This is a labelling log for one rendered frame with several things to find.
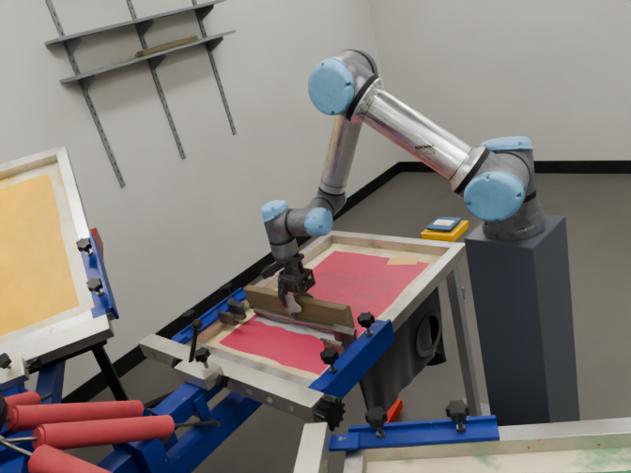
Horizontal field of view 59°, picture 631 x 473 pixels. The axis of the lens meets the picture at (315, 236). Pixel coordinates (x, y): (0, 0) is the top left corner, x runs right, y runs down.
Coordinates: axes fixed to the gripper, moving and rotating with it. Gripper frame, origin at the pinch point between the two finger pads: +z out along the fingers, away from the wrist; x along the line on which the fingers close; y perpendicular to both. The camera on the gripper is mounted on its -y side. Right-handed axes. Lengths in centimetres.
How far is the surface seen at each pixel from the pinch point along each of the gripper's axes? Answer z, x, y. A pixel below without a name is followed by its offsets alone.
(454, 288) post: 30, 68, 14
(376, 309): 4.3, 14.1, 18.5
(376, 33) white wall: -35, 360, -197
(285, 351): 4.7, -12.5, 4.9
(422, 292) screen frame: 1.1, 22.3, 30.1
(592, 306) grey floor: 99, 171, 36
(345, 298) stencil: 4.6, 16.1, 5.4
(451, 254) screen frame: 0, 44, 29
